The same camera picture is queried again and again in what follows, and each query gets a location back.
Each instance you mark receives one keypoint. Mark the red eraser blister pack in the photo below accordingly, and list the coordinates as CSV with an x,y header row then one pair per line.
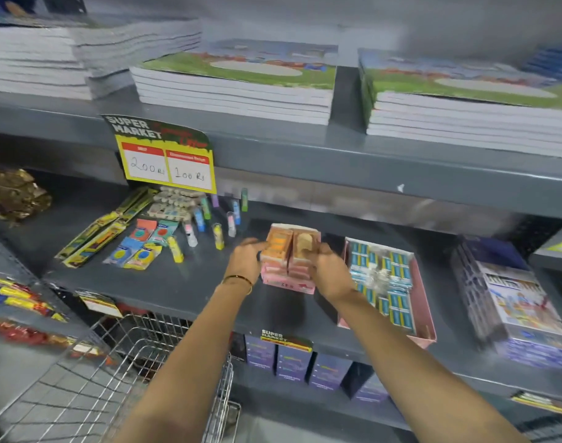
x,y
142,229

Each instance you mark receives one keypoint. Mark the white shelf price tag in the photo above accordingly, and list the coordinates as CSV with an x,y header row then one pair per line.
x,y
100,303

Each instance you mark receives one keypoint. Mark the stack of white eraser packs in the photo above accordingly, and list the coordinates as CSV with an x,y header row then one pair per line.
x,y
175,205

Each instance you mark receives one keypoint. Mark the yellow red price sign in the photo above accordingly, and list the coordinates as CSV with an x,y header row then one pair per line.
x,y
165,161

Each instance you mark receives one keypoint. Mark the pink box of erasers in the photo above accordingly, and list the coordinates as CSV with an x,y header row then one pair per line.
x,y
285,267

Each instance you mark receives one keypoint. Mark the stack of blue notebooks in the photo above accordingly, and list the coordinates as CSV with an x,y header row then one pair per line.
x,y
555,62

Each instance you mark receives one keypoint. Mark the yellow black shelf tag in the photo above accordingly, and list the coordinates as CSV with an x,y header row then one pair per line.
x,y
541,402

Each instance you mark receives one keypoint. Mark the pile of gold foil items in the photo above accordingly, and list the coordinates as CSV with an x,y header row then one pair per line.
x,y
13,196

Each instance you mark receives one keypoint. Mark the blue eraser blister pack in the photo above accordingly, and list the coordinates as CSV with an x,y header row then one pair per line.
x,y
122,251

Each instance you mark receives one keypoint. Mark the row of red packets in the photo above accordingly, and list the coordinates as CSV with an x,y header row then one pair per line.
x,y
27,336

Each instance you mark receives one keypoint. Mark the stack of colouring kit boxes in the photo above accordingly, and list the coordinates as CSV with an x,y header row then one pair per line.
x,y
521,304

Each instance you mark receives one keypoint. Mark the small stack green cover notebooks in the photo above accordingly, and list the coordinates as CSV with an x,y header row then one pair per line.
x,y
244,87

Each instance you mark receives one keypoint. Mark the tall stack of white notebooks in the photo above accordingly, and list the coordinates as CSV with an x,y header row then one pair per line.
x,y
55,55

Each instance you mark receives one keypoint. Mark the person's right hand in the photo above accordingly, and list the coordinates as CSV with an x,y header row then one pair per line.
x,y
331,274

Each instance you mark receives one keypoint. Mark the person's right forearm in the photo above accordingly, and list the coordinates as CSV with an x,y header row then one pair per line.
x,y
410,373

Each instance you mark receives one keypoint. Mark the wide stack green cover notebooks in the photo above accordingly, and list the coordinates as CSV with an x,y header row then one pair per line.
x,y
470,115

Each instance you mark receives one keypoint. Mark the yellow eraser blister pack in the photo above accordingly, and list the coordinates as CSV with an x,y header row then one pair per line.
x,y
143,256

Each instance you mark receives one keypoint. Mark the grey side shelf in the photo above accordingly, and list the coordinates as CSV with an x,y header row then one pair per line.
x,y
551,260

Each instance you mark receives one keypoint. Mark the yellow green pencil pack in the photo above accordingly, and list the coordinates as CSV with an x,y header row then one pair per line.
x,y
85,235
135,202
99,246

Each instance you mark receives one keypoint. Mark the person's left forearm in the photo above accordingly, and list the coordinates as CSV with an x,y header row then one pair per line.
x,y
193,359

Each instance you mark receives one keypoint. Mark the group of colourful glue sticks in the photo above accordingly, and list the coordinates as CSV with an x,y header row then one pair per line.
x,y
218,236

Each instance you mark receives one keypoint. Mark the grey metal shelf board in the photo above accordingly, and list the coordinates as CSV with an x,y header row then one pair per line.
x,y
401,166

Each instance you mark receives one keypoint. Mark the small dark shelf label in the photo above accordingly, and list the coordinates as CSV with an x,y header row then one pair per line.
x,y
285,340

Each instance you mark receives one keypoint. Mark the person's right fingers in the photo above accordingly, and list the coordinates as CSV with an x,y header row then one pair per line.
x,y
314,256

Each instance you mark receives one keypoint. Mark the person's left hand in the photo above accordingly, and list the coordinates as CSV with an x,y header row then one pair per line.
x,y
242,265

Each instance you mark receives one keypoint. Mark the pile of blue white packets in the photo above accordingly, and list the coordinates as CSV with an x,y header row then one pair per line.
x,y
385,281

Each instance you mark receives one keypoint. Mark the gold bangle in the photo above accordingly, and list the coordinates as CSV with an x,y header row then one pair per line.
x,y
238,277

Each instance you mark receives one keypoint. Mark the teal eraser blister pack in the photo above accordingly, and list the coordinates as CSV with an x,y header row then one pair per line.
x,y
163,231

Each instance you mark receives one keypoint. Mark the open pink cardboard tray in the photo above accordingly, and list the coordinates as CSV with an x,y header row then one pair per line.
x,y
424,309

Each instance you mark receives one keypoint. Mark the purple box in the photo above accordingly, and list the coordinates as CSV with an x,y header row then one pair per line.
x,y
371,389
294,363
259,352
329,371

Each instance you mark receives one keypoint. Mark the row of yellow blue packets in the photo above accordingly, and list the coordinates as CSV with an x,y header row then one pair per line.
x,y
18,297

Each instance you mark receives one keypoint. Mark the grey metal shelf with erasers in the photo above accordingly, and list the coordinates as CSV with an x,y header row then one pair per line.
x,y
207,290

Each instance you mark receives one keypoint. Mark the person's left fingers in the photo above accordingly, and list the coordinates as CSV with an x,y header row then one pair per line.
x,y
255,246

